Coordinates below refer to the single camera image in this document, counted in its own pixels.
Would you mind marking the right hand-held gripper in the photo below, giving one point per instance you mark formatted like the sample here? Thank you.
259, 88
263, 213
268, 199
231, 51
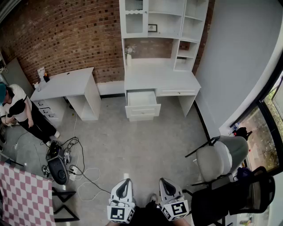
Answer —
175, 208

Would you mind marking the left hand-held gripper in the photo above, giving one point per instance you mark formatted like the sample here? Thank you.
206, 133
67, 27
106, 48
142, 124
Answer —
120, 212

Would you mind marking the person's left forearm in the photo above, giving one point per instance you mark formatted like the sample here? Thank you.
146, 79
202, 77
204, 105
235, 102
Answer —
115, 224

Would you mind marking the person's right forearm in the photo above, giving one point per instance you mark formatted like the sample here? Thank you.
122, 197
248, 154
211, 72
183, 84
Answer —
184, 222

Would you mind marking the person's grey shoe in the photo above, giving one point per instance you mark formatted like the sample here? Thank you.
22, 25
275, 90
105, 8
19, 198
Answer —
154, 198

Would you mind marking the person's legs in black trousers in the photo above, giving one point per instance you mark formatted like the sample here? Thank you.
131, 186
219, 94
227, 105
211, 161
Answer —
146, 215

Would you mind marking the beige office chair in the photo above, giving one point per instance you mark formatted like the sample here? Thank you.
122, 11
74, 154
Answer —
212, 161

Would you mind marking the white power strip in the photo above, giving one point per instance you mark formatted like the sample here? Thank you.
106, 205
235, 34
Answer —
73, 173

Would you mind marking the black mesh office chair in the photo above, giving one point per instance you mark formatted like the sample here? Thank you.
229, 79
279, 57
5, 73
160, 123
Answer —
221, 203

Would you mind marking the black oval case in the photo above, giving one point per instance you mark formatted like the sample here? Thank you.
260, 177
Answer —
58, 171

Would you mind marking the purple bag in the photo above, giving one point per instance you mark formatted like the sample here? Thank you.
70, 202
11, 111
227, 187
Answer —
243, 173

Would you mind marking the black electronic device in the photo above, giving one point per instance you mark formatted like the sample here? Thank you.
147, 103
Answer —
54, 151

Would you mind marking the clear plastic bottle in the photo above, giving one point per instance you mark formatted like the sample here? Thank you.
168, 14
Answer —
235, 126

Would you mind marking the black bag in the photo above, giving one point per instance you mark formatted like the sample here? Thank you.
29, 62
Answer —
242, 133

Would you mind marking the pink white checkered cloth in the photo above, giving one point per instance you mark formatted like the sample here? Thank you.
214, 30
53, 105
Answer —
22, 194

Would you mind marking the white desk with shelf hutch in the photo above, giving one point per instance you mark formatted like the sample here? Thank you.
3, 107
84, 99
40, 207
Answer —
159, 77

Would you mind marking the small plain white desk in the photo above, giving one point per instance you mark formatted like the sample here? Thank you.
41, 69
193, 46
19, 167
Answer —
66, 85

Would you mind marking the white vase with flowers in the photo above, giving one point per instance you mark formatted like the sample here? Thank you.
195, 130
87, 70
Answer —
128, 58

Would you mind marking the black pen holder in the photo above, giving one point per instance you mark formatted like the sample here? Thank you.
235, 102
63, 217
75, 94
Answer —
46, 78

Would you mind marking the white printed card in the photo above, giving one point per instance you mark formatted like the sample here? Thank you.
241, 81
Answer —
41, 74

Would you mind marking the white glass cabinet door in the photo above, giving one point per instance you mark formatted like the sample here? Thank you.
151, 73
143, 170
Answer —
135, 24

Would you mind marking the black folding frame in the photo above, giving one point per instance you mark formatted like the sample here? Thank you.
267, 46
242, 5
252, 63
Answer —
66, 194

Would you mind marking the black window frame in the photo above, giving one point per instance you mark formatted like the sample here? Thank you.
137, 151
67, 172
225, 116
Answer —
268, 114

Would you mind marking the black picture frame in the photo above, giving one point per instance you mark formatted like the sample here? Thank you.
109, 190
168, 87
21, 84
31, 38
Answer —
152, 28

